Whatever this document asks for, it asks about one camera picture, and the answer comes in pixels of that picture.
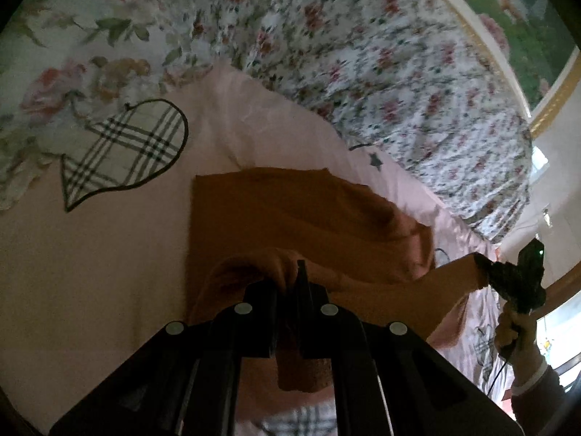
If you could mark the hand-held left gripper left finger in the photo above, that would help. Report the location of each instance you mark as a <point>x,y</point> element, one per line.
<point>261,322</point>

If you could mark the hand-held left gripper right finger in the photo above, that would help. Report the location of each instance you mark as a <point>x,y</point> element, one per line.
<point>314,322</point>

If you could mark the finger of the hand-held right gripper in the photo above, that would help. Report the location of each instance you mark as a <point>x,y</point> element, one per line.
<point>484,264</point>

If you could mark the orange-brown small garment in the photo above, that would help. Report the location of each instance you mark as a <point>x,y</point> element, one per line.
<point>308,218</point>

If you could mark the person's right hand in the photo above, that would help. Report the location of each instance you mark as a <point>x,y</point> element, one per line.
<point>517,334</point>

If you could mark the pink blanket with plaid heart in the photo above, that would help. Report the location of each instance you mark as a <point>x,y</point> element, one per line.
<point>113,259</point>

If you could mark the small-flowered white quilt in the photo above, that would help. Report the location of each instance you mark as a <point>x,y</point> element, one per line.
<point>386,77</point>

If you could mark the green floral gold-framed picture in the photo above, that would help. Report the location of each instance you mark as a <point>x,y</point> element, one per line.
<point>522,22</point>

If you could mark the large-flowered bed sheet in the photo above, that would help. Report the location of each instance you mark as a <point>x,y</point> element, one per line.
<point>68,45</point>

